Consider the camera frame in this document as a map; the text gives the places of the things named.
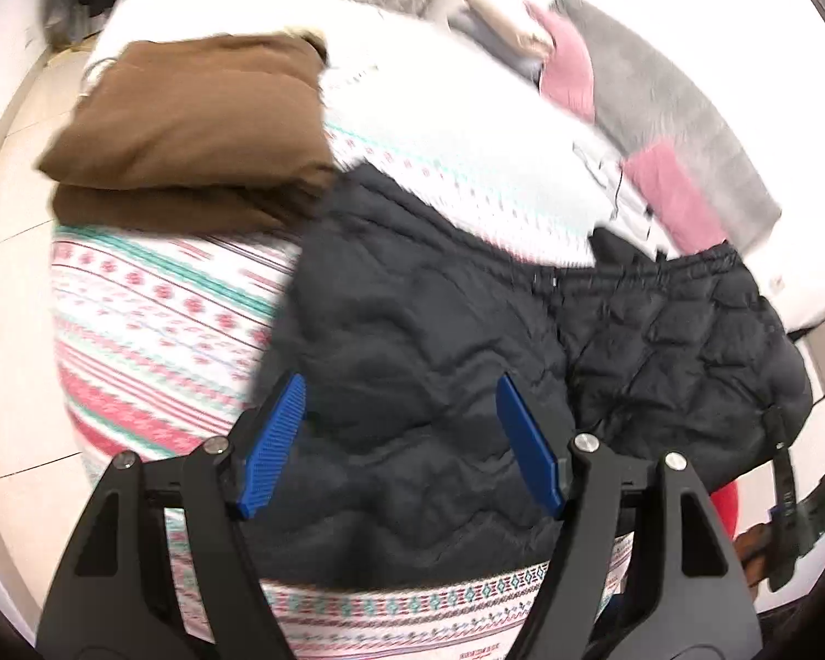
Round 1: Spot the black collared coat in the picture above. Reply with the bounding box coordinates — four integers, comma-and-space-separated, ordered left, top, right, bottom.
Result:
587, 225, 662, 266

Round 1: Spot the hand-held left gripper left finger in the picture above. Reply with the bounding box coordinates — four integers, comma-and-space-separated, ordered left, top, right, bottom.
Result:
37, 370, 308, 660

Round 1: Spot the black cable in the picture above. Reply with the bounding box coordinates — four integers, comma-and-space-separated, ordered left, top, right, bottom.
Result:
606, 157, 662, 257

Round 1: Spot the grey padded headboard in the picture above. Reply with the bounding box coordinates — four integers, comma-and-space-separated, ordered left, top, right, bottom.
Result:
546, 0, 785, 250

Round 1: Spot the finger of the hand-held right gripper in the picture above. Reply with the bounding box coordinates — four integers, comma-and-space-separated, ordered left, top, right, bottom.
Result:
765, 404, 800, 593

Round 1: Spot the pink pillow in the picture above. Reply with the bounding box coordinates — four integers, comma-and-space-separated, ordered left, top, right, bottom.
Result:
524, 2, 597, 119
620, 139, 731, 257

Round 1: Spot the red stool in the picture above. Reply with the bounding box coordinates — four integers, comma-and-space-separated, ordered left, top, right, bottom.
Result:
713, 481, 741, 540

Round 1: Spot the black quilted jacket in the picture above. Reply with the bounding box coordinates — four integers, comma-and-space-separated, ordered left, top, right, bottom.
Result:
247, 165, 816, 593

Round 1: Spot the folded brown coat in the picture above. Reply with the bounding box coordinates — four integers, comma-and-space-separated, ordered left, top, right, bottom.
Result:
36, 31, 338, 238

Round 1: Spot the patterned knit-print blanket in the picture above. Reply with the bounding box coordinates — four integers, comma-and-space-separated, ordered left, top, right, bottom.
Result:
48, 120, 635, 660

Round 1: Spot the bed with light sheet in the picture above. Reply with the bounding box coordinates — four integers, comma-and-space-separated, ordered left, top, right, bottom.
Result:
86, 0, 661, 271

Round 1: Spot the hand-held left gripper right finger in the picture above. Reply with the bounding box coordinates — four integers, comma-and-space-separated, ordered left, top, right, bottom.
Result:
495, 371, 761, 660

